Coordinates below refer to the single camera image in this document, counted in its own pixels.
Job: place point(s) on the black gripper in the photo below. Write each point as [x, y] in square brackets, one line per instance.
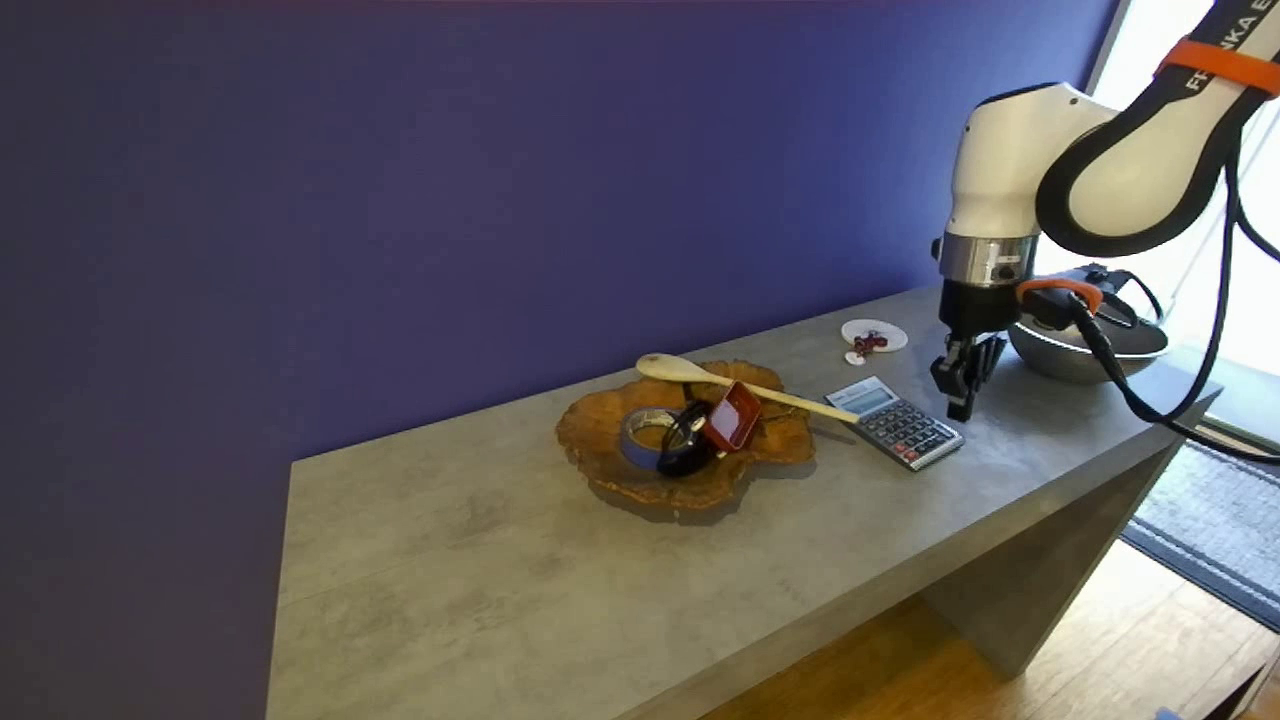
[973, 313]

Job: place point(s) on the grey desk calculator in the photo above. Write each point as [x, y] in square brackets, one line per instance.
[900, 424]

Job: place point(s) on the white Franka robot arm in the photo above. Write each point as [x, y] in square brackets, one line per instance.
[1015, 163]

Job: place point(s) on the white round fan-pattern disc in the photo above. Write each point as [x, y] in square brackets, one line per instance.
[888, 335]

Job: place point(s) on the small red figure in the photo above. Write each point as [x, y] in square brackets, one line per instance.
[869, 340]

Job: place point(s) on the small white round token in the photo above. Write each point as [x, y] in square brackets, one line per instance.
[854, 357]

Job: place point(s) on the round metal bowl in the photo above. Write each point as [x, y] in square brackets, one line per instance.
[1132, 345]

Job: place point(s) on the small red square box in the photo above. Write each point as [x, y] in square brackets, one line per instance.
[730, 419]

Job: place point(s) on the grey doormat with dark border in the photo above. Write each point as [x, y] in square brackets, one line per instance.
[1220, 514]

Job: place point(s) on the light wooden spoon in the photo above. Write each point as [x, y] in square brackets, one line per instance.
[666, 365]

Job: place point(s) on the silver tape roll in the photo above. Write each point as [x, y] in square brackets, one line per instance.
[643, 433]

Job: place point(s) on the grey concrete-look cabinet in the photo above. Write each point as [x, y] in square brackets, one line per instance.
[535, 603]

